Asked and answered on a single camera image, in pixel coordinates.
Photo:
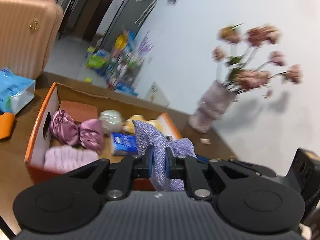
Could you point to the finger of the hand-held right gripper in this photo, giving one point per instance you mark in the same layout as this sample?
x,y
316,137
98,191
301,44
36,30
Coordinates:
x,y
262,172

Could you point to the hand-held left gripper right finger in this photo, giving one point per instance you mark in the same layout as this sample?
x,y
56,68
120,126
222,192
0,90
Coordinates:
x,y
168,163

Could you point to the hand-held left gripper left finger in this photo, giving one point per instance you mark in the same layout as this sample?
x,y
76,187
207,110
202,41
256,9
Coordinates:
x,y
150,161

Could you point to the purple knit cloth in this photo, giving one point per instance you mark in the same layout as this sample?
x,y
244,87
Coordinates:
x,y
156,140

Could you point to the orange cardboard box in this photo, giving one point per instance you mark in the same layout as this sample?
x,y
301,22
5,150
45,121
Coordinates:
x,y
40,142

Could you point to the blue pocket tissue pack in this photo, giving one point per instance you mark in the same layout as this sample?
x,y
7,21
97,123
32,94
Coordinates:
x,y
123,143

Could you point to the small beige plush toy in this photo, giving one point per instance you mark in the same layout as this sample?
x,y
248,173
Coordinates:
x,y
142,123

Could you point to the fallen pink petal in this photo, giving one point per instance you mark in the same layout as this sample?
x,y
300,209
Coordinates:
x,y
205,140

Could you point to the white ball in plastic wrap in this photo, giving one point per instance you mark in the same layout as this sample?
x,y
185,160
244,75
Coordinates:
x,y
111,121

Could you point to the textured pink ceramic vase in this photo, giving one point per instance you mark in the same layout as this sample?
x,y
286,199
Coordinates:
x,y
211,107

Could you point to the pink fluffy headband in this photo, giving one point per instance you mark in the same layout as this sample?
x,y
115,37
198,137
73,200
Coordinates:
x,y
70,158

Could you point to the mauve satin scrunchie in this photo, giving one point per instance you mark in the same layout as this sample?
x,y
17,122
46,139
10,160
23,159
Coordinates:
x,y
75,131

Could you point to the brown flat box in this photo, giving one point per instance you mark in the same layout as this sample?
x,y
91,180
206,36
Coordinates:
x,y
80,111

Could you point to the bunch of dried pink roses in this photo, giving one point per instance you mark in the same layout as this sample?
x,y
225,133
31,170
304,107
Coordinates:
x,y
252,77

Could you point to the green pet food bag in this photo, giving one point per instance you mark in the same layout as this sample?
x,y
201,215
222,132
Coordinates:
x,y
96,60

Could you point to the yellow bag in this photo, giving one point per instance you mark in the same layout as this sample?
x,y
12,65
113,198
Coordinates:
x,y
121,41

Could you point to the grey tall cabinet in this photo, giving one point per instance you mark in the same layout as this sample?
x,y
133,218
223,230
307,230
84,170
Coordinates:
x,y
130,17

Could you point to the orange box lid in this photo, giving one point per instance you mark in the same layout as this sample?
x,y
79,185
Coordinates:
x,y
6,126

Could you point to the dark wooden door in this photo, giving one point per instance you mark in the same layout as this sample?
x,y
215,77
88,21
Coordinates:
x,y
92,7

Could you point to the pink hard-shell suitcase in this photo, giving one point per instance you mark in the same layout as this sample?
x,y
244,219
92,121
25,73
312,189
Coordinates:
x,y
25,32

